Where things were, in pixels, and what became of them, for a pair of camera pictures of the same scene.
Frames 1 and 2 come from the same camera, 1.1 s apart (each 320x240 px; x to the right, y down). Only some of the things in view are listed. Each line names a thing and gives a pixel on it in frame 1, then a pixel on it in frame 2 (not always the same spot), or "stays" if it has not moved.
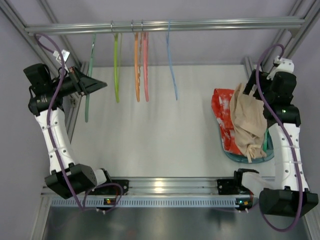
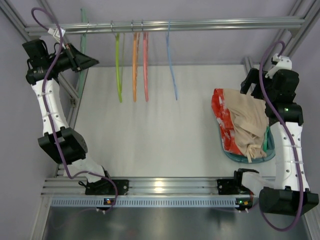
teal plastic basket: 238,158 stays
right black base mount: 227,187 stays
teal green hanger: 91,58 → 83,75
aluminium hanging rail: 286,24 stays
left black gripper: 77,83 → 75,58
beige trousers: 249,122 stays
